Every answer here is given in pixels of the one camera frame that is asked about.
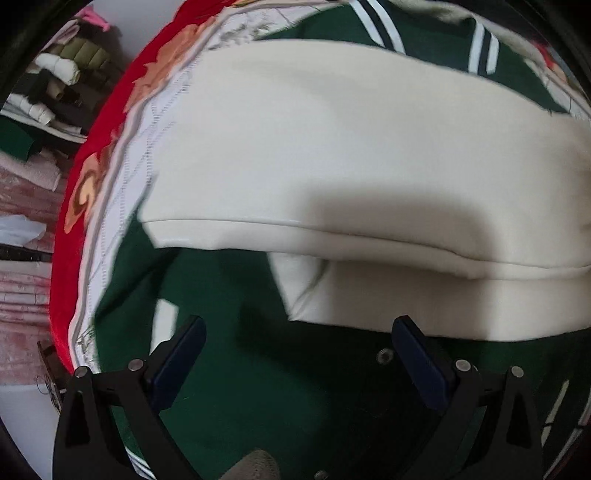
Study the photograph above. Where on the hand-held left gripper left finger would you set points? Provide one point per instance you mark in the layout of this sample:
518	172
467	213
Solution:
182	355

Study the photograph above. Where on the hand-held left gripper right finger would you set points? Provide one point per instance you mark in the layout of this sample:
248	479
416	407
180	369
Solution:
418	357

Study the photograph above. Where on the green and white varsity jacket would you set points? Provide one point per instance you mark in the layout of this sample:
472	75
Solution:
323	161

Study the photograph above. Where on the pile of folded clothes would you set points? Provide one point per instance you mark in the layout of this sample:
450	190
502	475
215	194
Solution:
64	69

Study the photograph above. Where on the grey knit cloth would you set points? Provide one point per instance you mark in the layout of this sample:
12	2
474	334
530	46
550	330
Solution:
253	467

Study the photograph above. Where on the pink patterned cloth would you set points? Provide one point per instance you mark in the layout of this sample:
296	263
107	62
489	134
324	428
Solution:
23	295

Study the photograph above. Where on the white plastic bag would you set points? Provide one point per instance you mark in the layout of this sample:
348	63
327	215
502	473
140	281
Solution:
18	228

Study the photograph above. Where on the red floral blanket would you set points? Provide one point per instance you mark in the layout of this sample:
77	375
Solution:
106	124

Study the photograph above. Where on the small green cloth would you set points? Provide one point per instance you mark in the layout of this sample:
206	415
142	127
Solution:
16	141

